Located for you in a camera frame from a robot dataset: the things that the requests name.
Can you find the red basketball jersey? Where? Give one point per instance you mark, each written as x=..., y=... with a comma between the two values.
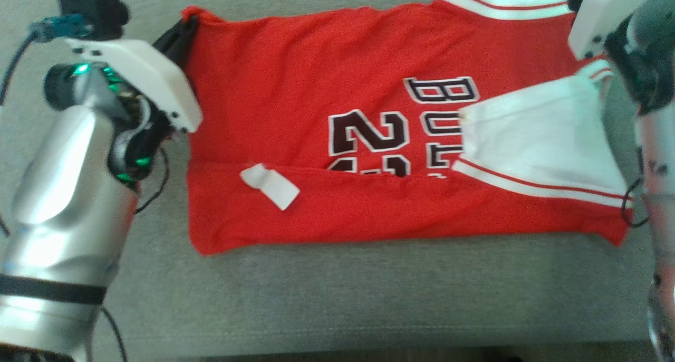
x=316, y=77

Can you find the grey sofa seat cushion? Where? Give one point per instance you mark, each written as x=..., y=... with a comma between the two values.
x=369, y=298

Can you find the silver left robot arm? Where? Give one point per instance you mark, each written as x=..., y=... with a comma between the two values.
x=63, y=203

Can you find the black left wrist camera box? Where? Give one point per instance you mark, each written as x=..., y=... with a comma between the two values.
x=95, y=11

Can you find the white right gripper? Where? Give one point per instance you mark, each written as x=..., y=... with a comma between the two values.
x=611, y=8

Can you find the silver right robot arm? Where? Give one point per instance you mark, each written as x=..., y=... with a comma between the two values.
x=656, y=151

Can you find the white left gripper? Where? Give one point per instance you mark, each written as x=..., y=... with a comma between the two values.
x=147, y=72

